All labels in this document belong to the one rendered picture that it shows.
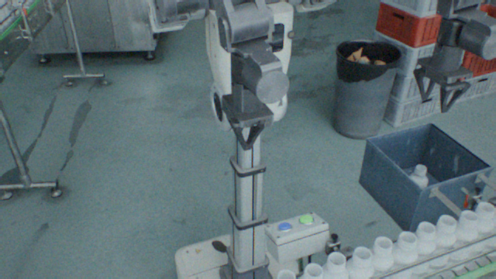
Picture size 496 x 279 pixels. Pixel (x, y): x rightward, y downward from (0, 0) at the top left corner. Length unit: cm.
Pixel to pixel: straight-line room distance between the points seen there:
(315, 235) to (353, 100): 218
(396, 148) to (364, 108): 140
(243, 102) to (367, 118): 256
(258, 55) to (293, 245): 53
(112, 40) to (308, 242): 370
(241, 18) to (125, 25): 378
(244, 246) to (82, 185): 157
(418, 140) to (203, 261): 109
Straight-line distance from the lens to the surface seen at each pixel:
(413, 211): 161
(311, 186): 291
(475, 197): 135
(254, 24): 71
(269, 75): 67
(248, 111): 77
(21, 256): 276
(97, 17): 448
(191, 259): 215
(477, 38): 94
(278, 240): 105
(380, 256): 104
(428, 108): 381
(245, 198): 160
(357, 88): 314
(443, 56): 100
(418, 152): 195
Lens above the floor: 190
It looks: 35 degrees down
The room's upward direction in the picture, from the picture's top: straight up
